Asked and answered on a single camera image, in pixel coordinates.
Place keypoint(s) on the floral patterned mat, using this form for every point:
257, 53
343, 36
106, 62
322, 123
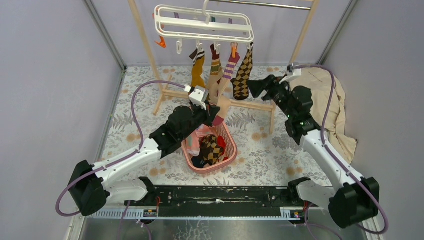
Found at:
168, 141

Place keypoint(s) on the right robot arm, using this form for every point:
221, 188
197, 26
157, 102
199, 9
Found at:
352, 198

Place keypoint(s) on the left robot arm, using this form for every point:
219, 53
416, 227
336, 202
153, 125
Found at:
92, 186

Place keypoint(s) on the pink green patterned sock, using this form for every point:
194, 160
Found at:
192, 142

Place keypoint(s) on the mustard yellow sock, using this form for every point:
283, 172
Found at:
198, 58

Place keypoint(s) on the pink laundry basket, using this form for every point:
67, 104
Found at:
231, 151

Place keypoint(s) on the beige purple striped sock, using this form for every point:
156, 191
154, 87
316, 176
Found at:
223, 96

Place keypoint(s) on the orange clothes peg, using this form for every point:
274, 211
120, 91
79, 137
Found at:
162, 42

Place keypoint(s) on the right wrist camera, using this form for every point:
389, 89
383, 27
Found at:
292, 73

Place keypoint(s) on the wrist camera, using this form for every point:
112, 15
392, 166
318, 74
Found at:
197, 95
292, 73

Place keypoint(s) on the brown argyle sock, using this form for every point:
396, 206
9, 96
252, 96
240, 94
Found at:
240, 82
210, 150

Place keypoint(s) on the navy sock red cuff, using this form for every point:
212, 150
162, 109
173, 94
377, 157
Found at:
198, 162

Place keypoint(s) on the white plastic clip hanger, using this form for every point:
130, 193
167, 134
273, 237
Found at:
203, 25

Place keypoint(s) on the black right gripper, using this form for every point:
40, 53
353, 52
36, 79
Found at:
269, 84

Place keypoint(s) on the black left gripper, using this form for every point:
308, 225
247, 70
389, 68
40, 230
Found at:
209, 114

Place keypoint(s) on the red snowflake sock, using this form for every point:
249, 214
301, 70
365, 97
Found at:
221, 142

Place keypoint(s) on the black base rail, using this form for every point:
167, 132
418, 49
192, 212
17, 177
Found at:
252, 202

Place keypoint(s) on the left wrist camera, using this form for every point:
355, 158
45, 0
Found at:
197, 95

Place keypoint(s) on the wooden clothes rack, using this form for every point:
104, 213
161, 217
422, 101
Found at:
163, 85

